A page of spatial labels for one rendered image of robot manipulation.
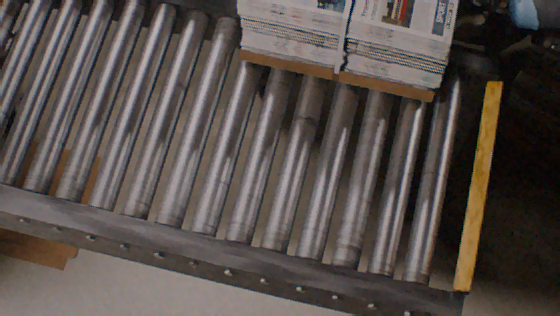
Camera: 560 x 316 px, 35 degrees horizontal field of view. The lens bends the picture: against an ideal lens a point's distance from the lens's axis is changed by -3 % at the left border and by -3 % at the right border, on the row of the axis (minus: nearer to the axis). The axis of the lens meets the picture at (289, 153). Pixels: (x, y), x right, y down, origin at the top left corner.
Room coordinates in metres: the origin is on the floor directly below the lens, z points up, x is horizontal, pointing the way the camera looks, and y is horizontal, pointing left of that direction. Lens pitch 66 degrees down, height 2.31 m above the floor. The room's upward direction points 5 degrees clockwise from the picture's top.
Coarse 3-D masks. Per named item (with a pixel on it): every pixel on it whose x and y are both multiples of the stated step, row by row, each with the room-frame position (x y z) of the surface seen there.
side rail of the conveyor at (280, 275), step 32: (0, 192) 0.55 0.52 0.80; (32, 192) 0.55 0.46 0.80; (0, 224) 0.52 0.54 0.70; (32, 224) 0.50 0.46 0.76; (64, 224) 0.50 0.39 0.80; (96, 224) 0.50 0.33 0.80; (128, 224) 0.51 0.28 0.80; (160, 224) 0.51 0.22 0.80; (128, 256) 0.47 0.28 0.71; (160, 256) 0.46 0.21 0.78; (192, 256) 0.46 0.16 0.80; (224, 256) 0.46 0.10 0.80; (256, 256) 0.47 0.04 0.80; (288, 256) 0.47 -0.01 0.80; (256, 288) 0.43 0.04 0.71; (288, 288) 0.43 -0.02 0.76; (320, 288) 0.42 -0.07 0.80; (352, 288) 0.42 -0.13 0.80; (384, 288) 0.43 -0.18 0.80; (416, 288) 0.43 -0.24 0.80
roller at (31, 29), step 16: (32, 0) 0.97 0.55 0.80; (48, 0) 0.97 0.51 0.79; (32, 16) 0.93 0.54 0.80; (48, 16) 0.94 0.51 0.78; (32, 32) 0.89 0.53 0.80; (16, 48) 0.85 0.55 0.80; (32, 48) 0.86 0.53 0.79; (16, 64) 0.81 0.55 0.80; (0, 80) 0.78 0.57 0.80; (16, 80) 0.78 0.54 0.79; (0, 96) 0.74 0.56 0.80; (16, 96) 0.76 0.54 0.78; (0, 112) 0.71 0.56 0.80; (0, 128) 0.68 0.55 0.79
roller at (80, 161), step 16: (128, 0) 0.98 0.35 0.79; (144, 0) 0.98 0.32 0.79; (128, 16) 0.94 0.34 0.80; (144, 16) 0.95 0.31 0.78; (128, 32) 0.90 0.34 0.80; (112, 48) 0.86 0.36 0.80; (128, 48) 0.87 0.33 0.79; (112, 64) 0.83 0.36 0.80; (128, 64) 0.84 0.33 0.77; (96, 80) 0.80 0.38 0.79; (112, 80) 0.79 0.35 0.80; (96, 96) 0.76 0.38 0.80; (112, 96) 0.76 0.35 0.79; (96, 112) 0.72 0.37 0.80; (80, 128) 0.69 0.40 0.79; (96, 128) 0.69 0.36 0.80; (80, 144) 0.65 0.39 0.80; (96, 144) 0.66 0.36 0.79; (80, 160) 0.62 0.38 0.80; (64, 176) 0.59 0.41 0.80; (80, 176) 0.59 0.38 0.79; (64, 192) 0.56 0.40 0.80; (80, 192) 0.56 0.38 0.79
